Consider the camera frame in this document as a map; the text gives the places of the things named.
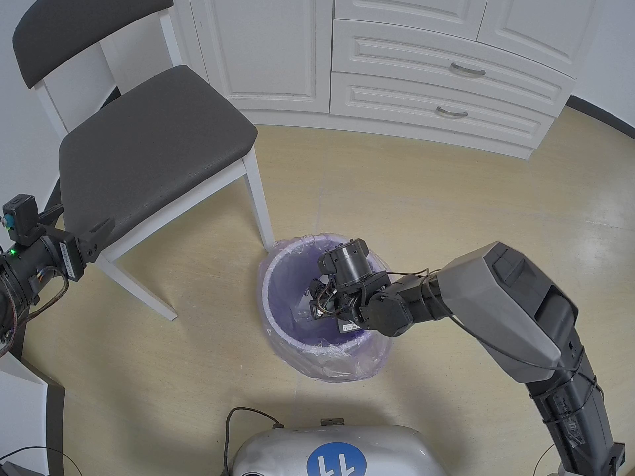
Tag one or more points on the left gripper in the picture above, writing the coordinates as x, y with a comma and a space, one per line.
39, 263

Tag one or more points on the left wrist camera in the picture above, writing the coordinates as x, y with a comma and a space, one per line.
22, 216

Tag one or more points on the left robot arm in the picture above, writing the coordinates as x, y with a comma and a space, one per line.
5, 315

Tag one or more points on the white wardrobe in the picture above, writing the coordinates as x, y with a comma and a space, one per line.
407, 42

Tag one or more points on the purple plastic bag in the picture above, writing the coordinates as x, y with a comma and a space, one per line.
292, 315

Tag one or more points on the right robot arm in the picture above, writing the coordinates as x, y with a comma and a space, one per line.
496, 305

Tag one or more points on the white trash bin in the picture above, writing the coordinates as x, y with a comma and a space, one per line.
307, 347

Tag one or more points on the white chair grey cushions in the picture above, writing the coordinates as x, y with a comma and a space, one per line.
149, 151

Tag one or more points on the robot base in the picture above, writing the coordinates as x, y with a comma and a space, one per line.
337, 449

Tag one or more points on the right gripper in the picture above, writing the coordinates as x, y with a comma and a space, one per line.
350, 326

